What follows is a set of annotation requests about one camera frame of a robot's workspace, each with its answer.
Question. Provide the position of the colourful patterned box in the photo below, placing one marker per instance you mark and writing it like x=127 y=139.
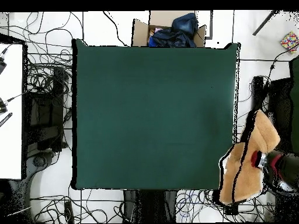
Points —
x=289 y=41

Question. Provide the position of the black power strip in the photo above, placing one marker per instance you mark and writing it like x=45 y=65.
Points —
x=232 y=210
x=68 y=211

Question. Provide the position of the black device on desk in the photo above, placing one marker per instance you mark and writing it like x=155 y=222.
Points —
x=2 y=107
x=1 y=65

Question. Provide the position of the dark blue clothing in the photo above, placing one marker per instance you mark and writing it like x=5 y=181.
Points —
x=177 y=35

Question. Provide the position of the dark green table cloth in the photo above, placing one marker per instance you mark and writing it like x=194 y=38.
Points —
x=151 y=116

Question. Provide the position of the white desk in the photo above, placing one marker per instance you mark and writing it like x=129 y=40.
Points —
x=11 y=116

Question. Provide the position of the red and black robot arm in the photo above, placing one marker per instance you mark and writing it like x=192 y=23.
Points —
x=282 y=166

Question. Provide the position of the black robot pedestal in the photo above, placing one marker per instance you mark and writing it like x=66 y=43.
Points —
x=149 y=205

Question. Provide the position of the black rod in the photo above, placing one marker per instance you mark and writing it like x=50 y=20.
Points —
x=264 y=23

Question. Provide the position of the brown cardboard box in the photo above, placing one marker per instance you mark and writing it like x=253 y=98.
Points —
x=140 y=32

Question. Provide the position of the black chair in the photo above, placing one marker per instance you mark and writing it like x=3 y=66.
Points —
x=280 y=98
x=44 y=112

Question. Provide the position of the green covered side table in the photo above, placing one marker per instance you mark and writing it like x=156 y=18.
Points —
x=295 y=105

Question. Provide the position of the tan terry towel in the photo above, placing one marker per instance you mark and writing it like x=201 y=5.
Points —
x=247 y=172

